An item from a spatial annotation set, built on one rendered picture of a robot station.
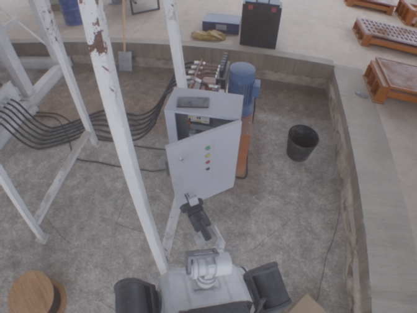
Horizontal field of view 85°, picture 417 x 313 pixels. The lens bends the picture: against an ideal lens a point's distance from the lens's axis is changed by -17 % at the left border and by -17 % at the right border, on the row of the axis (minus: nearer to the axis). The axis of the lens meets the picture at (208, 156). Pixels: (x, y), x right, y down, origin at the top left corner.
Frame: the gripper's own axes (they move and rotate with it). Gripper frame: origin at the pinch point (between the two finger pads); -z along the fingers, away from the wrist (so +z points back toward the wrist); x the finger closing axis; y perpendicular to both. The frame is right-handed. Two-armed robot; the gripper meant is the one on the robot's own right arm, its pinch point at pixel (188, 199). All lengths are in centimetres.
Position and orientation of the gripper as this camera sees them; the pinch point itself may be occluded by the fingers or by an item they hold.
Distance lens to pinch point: 140.2
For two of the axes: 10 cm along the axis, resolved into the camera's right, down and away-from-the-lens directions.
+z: 4.4, 7.0, -5.6
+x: -9.0, 3.4, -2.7
